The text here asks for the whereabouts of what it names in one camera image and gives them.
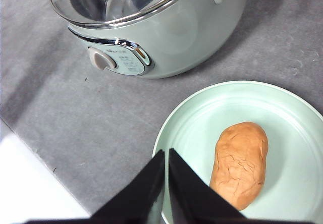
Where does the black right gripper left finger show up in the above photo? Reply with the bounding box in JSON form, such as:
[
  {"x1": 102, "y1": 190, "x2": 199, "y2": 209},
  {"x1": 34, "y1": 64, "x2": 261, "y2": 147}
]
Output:
[{"x1": 89, "y1": 150, "x2": 165, "y2": 224}]

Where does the green plate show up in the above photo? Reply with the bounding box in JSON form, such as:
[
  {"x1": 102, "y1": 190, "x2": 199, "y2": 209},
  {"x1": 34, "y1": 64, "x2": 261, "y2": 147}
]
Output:
[{"x1": 152, "y1": 81, "x2": 323, "y2": 224}]

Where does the green electric steamer pot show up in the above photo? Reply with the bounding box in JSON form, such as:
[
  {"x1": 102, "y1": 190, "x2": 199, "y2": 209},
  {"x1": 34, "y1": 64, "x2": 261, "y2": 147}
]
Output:
[{"x1": 50, "y1": 0, "x2": 248, "y2": 79}]

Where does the brown potato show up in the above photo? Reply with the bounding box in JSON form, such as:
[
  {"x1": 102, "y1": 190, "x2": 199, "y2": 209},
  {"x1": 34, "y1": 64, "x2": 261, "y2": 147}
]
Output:
[{"x1": 210, "y1": 122, "x2": 268, "y2": 211}]

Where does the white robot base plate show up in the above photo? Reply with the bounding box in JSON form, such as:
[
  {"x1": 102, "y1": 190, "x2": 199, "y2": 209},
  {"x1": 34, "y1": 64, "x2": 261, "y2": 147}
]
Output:
[{"x1": 0, "y1": 118, "x2": 91, "y2": 222}]

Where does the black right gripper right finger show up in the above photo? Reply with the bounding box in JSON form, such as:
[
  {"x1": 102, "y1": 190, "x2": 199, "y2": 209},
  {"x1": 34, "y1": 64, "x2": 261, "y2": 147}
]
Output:
[{"x1": 169, "y1": 148, "x2": 246, "y2": 224}]

